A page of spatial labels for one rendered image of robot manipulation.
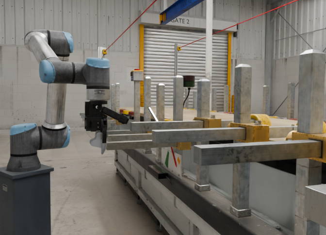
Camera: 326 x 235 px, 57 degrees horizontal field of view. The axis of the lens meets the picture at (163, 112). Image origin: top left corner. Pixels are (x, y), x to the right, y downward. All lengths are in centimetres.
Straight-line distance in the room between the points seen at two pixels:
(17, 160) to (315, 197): 181
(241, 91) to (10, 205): 152
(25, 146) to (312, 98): 163
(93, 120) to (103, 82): 15
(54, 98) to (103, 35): 774
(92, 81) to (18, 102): 813
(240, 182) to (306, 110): 32
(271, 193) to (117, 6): 902
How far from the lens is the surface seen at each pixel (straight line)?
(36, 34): 174
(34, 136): 197
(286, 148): 60
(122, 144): 123
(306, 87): 69
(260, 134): 83
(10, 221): 204
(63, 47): 182
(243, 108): 88
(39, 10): 954
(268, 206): 118
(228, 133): 82
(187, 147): 128
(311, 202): 32
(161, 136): 74
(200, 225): 124
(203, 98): 109
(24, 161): 198
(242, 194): 92
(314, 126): 69
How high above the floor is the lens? 104
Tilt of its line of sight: 3 degrees down
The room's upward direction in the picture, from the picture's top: straight up
